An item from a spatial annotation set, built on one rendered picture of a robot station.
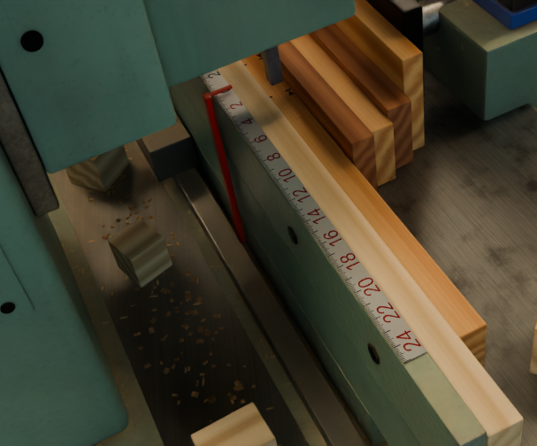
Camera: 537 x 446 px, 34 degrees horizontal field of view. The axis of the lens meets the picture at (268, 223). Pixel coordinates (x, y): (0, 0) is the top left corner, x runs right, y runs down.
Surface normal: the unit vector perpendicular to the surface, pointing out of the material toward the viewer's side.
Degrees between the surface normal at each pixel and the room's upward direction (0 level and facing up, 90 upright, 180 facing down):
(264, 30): 90
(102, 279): 0
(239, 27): 90
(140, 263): 90
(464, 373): 0
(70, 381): 90
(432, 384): 0
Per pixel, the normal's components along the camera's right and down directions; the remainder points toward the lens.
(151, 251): 0.66, 0.47
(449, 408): -0.14, -0.68
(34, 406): 0.41, 0.62
